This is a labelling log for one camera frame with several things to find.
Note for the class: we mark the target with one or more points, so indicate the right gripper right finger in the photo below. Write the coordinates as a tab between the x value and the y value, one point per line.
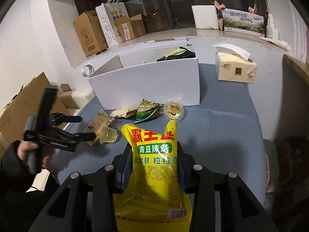
185	172

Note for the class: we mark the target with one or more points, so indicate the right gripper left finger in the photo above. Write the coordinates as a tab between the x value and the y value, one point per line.
123	168

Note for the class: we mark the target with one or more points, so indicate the yellow green-pea snack bag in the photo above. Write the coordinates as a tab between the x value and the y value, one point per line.
153	199

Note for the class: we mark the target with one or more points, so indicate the round cookie pack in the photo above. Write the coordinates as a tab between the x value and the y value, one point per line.
97	124

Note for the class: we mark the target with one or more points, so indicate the beige bread snack pack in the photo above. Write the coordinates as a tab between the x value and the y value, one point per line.
123	112

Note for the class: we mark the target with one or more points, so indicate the green triangular snack packet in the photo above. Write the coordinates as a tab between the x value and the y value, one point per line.
148	110

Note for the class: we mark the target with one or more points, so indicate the black potato chips bag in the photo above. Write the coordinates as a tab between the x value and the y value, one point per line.
178	53

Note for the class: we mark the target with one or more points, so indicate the left hand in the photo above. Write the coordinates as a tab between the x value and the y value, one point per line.
25	147

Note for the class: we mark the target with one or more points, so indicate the flat cardboard sheet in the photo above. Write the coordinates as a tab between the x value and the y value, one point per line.
24	104

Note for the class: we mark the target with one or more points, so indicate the clear jelly pouch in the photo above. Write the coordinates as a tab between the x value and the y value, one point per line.
108	135

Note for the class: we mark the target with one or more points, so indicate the blue grey table cloth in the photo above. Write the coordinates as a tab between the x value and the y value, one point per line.
223	133

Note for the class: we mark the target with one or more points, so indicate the round jelly cup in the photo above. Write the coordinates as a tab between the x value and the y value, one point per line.
173	110

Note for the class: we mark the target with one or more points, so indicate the white tape roll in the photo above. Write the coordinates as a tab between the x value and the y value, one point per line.
87	70

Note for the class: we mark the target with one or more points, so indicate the white storage box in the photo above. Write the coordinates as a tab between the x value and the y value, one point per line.
125	80

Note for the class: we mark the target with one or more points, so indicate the large cardboard box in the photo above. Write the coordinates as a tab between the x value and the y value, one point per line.
90	33

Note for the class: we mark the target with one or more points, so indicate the tissue pack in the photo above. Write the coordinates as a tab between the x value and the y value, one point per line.
233	64

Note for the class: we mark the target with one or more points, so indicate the dark wooden side table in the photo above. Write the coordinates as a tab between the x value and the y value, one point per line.
294	108

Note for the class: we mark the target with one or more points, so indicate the small cardboard box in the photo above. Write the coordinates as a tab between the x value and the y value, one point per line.
130	28

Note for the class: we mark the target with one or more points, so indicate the white dotted paper bag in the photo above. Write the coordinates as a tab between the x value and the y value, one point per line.
107	13

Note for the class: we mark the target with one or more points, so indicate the white foam box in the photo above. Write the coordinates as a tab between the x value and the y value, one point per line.
205	17

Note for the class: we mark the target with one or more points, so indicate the printed landscape carton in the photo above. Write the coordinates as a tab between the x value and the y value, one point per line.
243	22

